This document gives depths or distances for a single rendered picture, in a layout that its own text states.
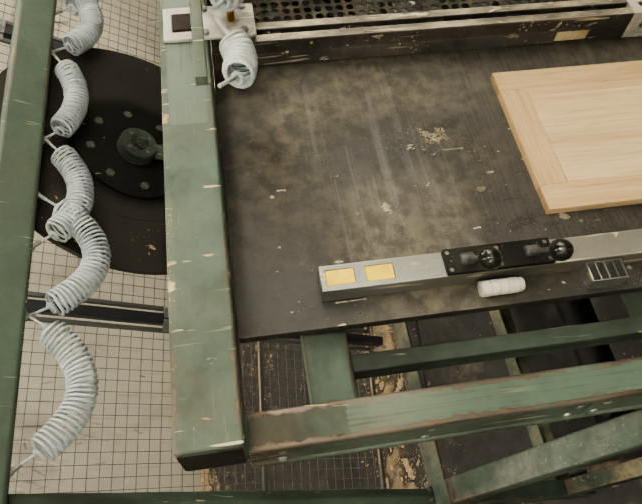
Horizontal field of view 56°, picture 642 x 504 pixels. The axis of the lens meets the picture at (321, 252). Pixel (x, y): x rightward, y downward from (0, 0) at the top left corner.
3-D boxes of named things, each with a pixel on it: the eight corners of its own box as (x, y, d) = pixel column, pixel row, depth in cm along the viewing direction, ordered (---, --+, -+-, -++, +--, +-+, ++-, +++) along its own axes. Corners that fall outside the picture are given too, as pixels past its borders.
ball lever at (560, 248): (540, 260, 109) (579, 259, 95) (519, 262, 108) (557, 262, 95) (537, 239, 109) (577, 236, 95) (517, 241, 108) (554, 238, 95)
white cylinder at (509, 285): (480, 300, 108) (522, 294, 109) (484, 292, 105) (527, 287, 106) (475, 285, 109) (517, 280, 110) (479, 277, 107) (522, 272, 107)
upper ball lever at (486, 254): (476, 268, 107) (507, 268, 94) (455, 270, 107) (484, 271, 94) (473, 247, 107) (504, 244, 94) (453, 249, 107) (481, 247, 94)
